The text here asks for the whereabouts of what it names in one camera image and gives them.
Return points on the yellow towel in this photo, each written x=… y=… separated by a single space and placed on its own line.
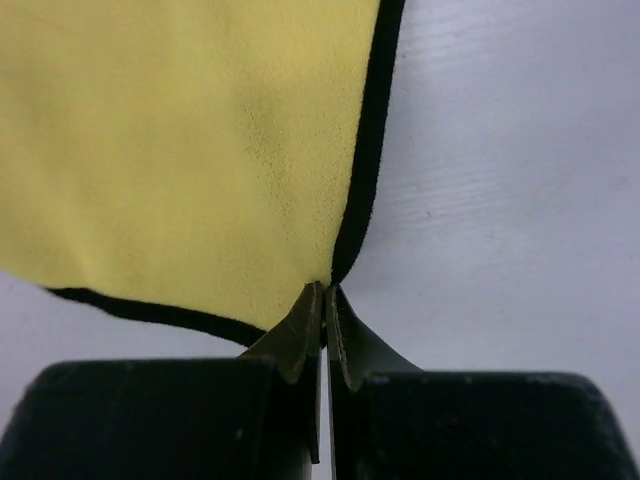
x=192 y=163

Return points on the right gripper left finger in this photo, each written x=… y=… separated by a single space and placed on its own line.
x=254 y=416

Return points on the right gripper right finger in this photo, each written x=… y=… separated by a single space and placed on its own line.
x=393 y=420

